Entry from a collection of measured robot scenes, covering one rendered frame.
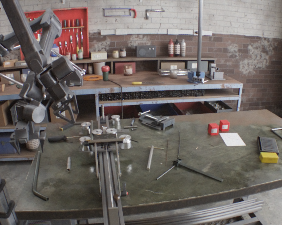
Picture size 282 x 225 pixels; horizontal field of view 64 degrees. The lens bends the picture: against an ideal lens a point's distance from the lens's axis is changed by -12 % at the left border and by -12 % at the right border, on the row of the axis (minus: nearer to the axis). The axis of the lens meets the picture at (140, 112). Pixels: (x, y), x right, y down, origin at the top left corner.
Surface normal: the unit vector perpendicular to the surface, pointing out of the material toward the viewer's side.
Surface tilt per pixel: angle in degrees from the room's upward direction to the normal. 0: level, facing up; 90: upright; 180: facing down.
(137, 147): 0
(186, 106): 90
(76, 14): 90
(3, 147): 90
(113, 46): 90
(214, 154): 0
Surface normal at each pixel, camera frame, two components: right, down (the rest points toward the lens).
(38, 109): 0.86, 0.18
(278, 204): 0.00, -0.93
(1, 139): 0.17, 0.35
